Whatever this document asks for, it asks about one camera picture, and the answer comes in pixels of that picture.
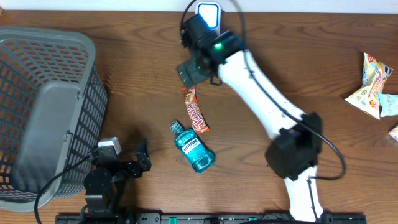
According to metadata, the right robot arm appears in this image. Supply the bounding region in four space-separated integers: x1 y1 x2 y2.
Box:
177 14 323 222

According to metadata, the blue Listerine mouthwash bottle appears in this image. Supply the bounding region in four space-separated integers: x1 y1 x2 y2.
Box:
170 121 216 174

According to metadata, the white barcode scanner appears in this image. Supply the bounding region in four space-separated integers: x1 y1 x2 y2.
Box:
195 2 221 35

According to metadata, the light blue wipes packet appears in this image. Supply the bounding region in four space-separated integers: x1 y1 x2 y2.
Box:
378 93 398 117

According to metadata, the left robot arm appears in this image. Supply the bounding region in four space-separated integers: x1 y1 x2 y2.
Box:
80 137 152 223

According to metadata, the orange Top snack bar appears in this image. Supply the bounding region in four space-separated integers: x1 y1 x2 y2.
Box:
181 86 210 134

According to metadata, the small orange box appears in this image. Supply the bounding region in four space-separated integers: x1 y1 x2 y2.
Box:
389 125 398 141

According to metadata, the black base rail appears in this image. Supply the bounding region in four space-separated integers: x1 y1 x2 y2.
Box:
55 212 368 224

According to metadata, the grey plastic shopping basket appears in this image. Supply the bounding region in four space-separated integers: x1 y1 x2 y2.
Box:
1 26 108 212

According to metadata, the wet wipes packet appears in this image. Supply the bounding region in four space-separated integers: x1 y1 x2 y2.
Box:
345 52 393 119

